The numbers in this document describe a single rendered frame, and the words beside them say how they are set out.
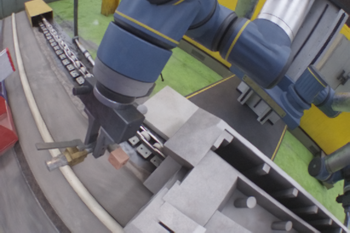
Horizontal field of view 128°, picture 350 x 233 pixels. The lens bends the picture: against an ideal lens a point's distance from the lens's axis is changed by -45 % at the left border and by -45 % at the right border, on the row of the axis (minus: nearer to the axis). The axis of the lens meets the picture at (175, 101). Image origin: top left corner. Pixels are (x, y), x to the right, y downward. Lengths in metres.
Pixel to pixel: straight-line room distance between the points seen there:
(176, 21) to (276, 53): 0.20
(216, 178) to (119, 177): 0.30
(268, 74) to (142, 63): 0.23
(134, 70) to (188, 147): 0.23
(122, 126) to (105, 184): 0.31
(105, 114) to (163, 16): 0.18
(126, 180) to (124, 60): 0.41
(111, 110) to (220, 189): 0.28
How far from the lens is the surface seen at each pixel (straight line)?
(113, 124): 0.26
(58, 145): 0.29
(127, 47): 0.20
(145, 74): 0.21
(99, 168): 0.54
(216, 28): 0.32
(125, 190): 0.52
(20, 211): 0.63
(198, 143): 0.37
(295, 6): 0.40
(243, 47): 0.31
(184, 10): 0.20
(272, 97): 1.20
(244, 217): 0.49
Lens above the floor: 1.26
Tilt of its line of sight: 45 degrees down
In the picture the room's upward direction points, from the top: 24 degrees clockwise
